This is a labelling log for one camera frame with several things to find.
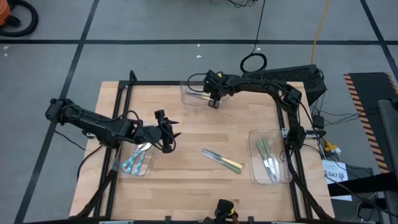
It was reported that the yellow handled knife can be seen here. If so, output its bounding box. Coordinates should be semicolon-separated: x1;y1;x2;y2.
186;90;216;101
201;148;244;170

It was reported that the black vacuum hose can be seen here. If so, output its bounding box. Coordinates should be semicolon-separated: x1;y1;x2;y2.
0;0;39;39

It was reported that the black table-level camera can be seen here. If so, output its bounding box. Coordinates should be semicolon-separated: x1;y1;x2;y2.
213;198;239;224

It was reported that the yellow floor cable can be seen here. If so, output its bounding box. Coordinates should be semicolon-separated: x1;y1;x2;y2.
311;0;333;65

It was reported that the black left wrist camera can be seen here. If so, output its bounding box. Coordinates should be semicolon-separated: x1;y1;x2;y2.
154;109;166;126

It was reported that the black power adapter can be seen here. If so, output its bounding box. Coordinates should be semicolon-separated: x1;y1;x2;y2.
312;114;325;130

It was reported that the black coiled floor cable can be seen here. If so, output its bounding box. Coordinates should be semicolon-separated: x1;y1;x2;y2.
239;0;269;74

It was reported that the white paper label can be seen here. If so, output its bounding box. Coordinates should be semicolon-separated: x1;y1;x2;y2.
321;159;353;202

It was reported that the teal patterned handle knife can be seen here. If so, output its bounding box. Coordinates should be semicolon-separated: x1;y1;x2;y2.
126;142;154;174
134;149;147;176
121;143;146;172

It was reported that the clear plastic bin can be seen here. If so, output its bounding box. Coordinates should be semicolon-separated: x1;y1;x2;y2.
247;128;294;185
179;81;231;107
111;141;157;179

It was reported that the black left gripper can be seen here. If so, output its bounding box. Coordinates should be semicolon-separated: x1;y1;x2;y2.
157;119;182;154

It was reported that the black yellow striped mat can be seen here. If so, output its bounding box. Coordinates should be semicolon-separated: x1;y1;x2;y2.
343;72;398;175

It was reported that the black metal table frame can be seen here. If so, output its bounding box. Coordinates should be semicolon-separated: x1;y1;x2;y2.
70;70;335;222

